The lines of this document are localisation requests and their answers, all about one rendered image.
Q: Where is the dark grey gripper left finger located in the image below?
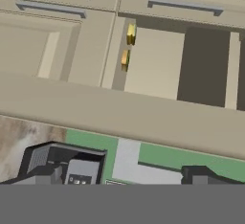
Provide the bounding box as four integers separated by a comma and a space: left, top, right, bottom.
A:
0, 165, 64, 185

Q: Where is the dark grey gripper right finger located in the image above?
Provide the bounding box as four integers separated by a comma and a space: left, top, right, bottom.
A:
181, 165, 245, 185

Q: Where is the beige open cabinet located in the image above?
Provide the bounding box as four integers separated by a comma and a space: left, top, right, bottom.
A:
100, 14, 245, 112

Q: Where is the beige panelled cabinet door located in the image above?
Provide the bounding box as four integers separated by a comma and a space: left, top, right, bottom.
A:
0, 8, 117, 88

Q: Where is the black box-shaped appliance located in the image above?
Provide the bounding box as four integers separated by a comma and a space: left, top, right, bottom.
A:
18, 141, 108, 185

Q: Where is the grey bar handle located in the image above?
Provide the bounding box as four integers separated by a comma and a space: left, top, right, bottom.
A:
146, 0, 225, 17
15, 1, 88, 19

